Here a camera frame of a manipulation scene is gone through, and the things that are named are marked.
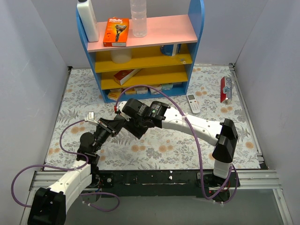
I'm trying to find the white plastic bottle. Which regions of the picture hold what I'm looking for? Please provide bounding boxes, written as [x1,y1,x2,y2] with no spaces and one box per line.
[77,0,99,42]

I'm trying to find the white remote control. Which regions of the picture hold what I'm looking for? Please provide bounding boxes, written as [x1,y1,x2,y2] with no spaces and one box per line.
[187,94,200,114]

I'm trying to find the blue wooden shelf unit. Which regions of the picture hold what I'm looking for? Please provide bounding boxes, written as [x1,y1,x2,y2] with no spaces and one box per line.
[76,0,205,103]

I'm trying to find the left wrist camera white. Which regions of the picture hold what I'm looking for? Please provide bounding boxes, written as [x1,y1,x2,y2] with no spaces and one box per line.
[84,112,98,126]

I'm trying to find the white sponge pack tilted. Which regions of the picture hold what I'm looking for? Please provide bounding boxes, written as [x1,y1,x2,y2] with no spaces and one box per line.
[149,84,162,95]

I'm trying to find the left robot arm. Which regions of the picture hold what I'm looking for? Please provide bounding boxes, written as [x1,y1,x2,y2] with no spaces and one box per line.
[27,115,126,225]

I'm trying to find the blue and white can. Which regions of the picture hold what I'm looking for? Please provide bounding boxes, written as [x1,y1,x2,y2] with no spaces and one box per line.
[160,44,181,56]

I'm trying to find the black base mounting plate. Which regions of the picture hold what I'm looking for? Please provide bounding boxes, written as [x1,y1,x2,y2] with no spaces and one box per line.
[93,169,225,198]

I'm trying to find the aluminium rail frame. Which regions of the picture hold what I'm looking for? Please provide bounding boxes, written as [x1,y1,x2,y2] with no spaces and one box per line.
[29,62,293,225]

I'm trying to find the yellow Kamenoko sponge pack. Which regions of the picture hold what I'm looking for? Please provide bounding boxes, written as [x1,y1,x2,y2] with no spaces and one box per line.
[107,91,121,101]

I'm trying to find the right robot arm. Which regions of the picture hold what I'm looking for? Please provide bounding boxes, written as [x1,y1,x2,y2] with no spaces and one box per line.
[117,98,239,186]

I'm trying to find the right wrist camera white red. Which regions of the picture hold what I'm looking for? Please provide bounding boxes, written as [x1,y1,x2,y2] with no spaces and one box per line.
[114,101,130,121]

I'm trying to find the orange Gillette razor box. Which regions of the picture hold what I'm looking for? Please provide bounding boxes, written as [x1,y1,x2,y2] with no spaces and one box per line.
[103,17,129,47]

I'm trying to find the red and white long box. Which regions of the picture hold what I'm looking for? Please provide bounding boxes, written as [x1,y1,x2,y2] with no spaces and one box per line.
[113,69,141,85]

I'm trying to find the mint green sponge pack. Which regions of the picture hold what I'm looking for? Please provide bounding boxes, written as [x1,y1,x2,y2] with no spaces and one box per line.
[161,83,173,90]

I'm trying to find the small clear wrapped item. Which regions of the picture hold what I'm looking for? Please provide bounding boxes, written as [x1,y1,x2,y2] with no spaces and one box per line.
[180,58,186,64]

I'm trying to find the clear plastic water bottle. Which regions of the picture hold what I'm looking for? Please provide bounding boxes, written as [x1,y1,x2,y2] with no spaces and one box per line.
[130,0,147,38]

